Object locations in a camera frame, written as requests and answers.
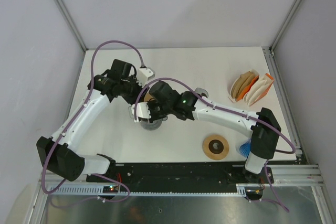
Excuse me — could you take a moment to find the brown paper coffee filter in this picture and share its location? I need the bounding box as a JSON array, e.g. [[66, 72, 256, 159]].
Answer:
[[143, 92, 155, 102]]

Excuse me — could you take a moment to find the glass server with handle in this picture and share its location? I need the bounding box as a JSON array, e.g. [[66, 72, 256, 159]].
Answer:
[[128, 105, 168, 131]]

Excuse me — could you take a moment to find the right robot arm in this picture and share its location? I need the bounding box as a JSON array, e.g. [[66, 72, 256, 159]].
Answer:
[[146, 80, 281, 183]]

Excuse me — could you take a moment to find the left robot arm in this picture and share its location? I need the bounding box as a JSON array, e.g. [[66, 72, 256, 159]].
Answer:
[[36, 59, 155, 182]]

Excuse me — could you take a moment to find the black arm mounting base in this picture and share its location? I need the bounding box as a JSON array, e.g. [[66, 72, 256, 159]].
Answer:
[[86, 162, 274, 189]]

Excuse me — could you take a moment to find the brown paper filter stack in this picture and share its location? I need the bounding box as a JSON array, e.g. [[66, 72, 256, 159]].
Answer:
[[230, 71, 256, 101]]

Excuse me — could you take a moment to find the orange white filter holder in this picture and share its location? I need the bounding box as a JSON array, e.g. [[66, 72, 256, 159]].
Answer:
[[228, 69, 274, 106]]

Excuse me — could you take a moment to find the white paper filter stack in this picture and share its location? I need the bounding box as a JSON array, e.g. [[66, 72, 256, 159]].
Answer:
[[243, 73, 274, 106]]

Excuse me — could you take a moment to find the blue ribbed dripper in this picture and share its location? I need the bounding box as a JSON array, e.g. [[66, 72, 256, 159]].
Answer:
[[238, 140, 251, 158]]

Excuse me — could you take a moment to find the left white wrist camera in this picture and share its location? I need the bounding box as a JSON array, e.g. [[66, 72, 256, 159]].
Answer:
[[137, 67, 155, 87]]

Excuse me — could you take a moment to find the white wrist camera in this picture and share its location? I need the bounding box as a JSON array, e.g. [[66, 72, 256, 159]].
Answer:
[[131, 102, 151, 122], [137, 67, 155, 87]]

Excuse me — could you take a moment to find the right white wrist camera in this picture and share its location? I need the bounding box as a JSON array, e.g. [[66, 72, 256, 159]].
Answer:
[[131, 102, 151, 122]]

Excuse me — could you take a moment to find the light wooden dripper ring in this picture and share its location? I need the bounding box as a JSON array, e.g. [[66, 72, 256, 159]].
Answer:
[[202, 134, 230, 161]]

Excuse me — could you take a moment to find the white slotted cable duct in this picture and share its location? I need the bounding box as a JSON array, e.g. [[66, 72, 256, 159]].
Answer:
[[53, 184, 246, 197]]

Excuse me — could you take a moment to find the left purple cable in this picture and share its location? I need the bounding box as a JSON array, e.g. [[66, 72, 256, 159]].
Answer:
[[41, 40, 148, 208]]

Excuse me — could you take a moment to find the purple cable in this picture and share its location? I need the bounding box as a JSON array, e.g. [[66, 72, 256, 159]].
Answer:
[[133, 77, 296, 213], [41, 40, 148, 208]]

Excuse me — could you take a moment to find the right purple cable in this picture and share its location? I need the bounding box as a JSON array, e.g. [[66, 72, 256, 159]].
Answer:
[[133, 77, 296, 213]]

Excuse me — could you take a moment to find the aluminium frame rail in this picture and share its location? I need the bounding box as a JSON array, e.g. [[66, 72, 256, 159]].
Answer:
[[38, 164, 326, 186]]

